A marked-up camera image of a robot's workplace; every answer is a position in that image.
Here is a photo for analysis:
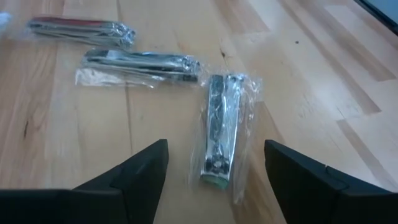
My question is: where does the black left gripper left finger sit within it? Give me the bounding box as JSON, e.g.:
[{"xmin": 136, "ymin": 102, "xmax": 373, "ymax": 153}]
[{"xmin": 0, "ymin": 138, "xmax": 170, "ymax": 224}]

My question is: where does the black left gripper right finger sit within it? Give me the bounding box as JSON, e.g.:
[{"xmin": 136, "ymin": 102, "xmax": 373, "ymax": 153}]
[{"xmin": 264, "ymin": 139, "xmax": 398, "ymax": 224}]

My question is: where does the bagged silver nail clipper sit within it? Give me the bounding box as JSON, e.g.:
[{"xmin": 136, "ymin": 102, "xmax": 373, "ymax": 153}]
[
  {"xmin": 188, "ymin": 72, "xmax": 262, "ymax": 205},
  {"xmin": 74, "ymin": 47, "xmax": 208, "ymax": 90},
  {"xmin": 26, "ymin": 16, "xmax": 137, "ymax": 50}
]

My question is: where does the black aluminium rig frame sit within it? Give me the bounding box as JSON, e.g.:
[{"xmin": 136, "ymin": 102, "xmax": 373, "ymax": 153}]
[{"xmin": 354, "ymin": 0, "xmax": 398, "ymax": 35}]

